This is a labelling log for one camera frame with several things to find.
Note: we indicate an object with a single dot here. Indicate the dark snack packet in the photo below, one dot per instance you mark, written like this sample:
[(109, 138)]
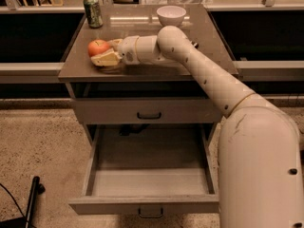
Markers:
[(195, 44)]

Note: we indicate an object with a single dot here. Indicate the red apple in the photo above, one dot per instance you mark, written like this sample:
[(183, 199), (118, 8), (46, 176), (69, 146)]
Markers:
[(96, 47)]

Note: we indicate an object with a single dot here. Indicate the black stand leg left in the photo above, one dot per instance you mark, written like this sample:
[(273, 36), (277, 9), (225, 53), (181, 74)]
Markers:
[(26, 219)]

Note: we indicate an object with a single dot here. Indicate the grey drawer cabinet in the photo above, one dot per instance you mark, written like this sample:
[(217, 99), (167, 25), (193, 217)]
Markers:
[(147, 91)]

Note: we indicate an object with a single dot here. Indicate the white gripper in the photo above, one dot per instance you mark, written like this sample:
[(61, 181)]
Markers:
[(128, 49)]

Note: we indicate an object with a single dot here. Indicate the green soda can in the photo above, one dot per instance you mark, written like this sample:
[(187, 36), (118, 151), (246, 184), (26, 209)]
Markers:
[(93, 13)]

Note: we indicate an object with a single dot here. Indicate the open middle drawer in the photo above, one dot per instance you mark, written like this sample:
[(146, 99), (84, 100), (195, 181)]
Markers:
[(162, 170)]

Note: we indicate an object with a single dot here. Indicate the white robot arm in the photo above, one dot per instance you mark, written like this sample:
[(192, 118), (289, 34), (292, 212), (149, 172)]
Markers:
[(260, 182)]

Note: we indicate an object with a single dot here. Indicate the closed top drawer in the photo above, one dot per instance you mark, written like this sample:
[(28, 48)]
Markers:
[(145, 111)]

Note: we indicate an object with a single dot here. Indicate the white bowl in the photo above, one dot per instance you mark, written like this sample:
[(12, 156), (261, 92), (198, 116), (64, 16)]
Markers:
[(171, 15)]

